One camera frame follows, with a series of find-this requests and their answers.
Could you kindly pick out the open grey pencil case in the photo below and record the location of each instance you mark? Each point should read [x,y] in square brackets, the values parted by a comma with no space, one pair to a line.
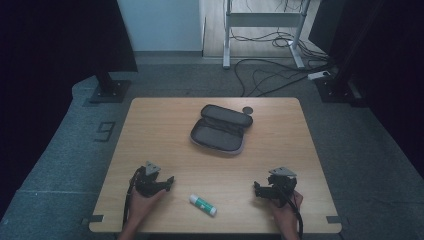
[220,129]

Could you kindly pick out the white power strip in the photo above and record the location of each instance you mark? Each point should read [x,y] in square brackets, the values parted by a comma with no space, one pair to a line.
[319,75]

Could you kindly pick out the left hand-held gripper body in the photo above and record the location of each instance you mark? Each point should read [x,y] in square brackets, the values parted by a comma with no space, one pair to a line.
[147,181]

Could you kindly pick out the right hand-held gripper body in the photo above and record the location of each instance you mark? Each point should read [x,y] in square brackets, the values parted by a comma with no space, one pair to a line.
[282,185]

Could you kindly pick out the white metal desk frame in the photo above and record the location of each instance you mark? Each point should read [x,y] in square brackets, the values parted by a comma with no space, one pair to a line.
[263,20]

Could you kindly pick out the dark curtain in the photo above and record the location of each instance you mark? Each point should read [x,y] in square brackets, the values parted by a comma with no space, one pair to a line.
[383,66]
[60,43]

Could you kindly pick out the white green glue stick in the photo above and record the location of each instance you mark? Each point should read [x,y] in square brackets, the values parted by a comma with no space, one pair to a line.
[202,205]

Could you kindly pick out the grey tape strip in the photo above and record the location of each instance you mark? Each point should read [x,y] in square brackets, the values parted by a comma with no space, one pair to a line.
[334,219]
[93,219]

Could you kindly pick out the dark round table cap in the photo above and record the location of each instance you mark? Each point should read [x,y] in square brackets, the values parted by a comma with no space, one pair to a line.
[247,110]

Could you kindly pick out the black stand with base plate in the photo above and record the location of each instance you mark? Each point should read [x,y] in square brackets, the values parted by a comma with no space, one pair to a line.
[110,87]
[335,87]

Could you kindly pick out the person's right hand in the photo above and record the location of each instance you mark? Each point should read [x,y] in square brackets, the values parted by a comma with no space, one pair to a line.
[287,213]

